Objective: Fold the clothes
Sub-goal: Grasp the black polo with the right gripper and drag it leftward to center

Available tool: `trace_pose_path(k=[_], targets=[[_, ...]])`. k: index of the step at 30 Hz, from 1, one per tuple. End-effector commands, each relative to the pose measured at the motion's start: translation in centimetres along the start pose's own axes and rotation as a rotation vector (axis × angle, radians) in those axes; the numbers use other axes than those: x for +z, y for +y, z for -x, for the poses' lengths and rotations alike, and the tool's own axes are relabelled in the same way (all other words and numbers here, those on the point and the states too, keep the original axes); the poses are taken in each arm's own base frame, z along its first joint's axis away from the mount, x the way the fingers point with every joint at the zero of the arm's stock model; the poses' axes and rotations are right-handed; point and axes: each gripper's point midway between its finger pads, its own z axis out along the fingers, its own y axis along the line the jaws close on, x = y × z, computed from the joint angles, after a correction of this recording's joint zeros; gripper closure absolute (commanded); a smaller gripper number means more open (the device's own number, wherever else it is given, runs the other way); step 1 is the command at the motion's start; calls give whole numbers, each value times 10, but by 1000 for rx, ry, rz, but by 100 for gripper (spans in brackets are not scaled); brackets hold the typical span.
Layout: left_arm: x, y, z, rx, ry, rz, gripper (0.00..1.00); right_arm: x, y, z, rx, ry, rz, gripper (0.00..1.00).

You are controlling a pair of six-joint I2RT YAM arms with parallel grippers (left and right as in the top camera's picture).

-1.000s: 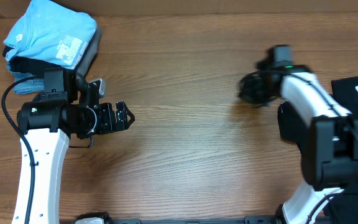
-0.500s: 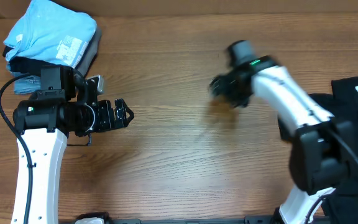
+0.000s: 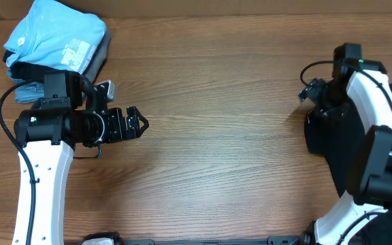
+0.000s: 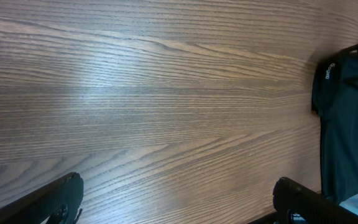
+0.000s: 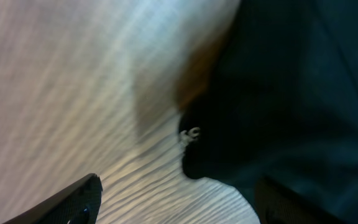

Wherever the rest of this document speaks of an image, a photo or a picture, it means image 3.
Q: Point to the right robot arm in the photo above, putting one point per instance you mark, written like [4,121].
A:
[366,84]

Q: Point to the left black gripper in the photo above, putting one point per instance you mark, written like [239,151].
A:
[119,131]

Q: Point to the blue denim folded jeans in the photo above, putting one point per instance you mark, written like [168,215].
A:
[30,92]

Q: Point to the light blue folded t-shirt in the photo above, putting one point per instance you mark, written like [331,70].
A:
[56,36]

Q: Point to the black polo shirt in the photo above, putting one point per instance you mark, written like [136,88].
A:
[361,168]

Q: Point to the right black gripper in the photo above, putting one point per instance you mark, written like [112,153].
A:
[317,90]

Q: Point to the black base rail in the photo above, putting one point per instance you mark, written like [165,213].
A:
[271,240]

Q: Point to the grey folded garment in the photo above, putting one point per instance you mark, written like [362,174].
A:
[98,58]

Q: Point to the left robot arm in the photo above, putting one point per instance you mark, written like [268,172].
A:
[72,111]

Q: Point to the black folded garment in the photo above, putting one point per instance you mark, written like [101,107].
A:
[27,71]

